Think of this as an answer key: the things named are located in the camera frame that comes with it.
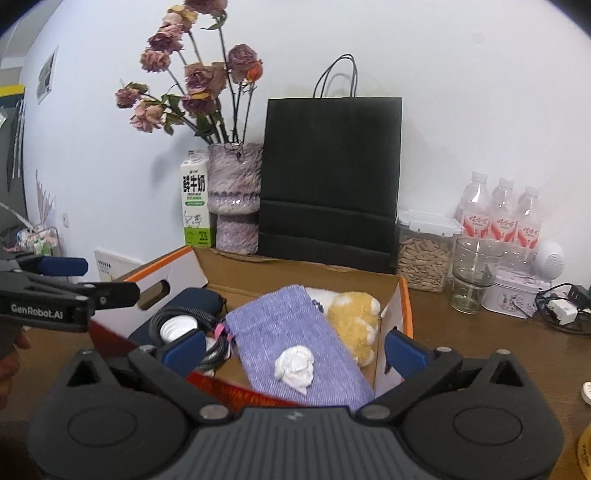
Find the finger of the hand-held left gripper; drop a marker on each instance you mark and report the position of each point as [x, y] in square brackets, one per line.
[115, 293]
[62, 266]

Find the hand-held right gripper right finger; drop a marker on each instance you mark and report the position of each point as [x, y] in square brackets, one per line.
[404, 355]

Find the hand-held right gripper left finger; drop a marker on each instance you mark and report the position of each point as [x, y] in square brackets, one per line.
[187, 353]

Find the navy blue soft case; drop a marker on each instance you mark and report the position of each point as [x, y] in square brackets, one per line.
[194, 302]

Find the yellow and white plush toy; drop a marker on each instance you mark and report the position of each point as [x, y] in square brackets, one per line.
[355, 318]

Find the purple fabric pouch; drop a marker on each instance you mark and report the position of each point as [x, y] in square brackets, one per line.
[277, 323]

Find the white tissue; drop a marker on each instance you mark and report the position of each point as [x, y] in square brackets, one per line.
[295, 367]

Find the red cardboard box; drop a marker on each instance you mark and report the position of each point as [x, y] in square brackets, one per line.
[295, 277]

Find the person's left hand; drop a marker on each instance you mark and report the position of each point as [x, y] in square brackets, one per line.
[8, 378]

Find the metal storage rack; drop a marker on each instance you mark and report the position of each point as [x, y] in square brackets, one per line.
[37, 240]

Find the wooden desk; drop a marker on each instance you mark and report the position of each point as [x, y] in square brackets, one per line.
[485, 350]

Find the clear container of seeds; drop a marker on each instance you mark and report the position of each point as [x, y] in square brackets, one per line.
[425, 258]

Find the clear drinking glass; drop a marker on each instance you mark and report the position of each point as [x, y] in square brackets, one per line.
[473, 281]

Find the white milk carton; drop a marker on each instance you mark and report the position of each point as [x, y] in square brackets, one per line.
[197, 203]

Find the white tin box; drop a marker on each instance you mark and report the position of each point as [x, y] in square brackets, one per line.
[515, 295]

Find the purple glass vase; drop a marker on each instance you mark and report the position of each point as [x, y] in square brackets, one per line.
[235, 198]

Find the water bottle with red label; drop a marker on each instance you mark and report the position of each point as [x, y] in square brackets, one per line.
[502, 217]
[473, 207]
[528, 221]

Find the white charger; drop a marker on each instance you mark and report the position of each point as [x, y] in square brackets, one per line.
[562, 310]

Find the white round speaker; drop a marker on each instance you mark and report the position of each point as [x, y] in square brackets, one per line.
[549, 259]

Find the black paper bag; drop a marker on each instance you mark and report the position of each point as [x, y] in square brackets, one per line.
[330, 184]

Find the black power adapter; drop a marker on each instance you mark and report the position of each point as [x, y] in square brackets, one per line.
[581, 293]

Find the dried pink flowers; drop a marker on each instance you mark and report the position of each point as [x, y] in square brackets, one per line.
[198, 78]

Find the white wall socket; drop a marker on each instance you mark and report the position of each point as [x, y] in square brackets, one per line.
[65, 218]

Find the purple flower wall sticker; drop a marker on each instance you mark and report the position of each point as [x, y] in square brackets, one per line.
[44, 198]

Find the wall poster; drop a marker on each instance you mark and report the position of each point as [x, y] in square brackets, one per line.
[46, 74]

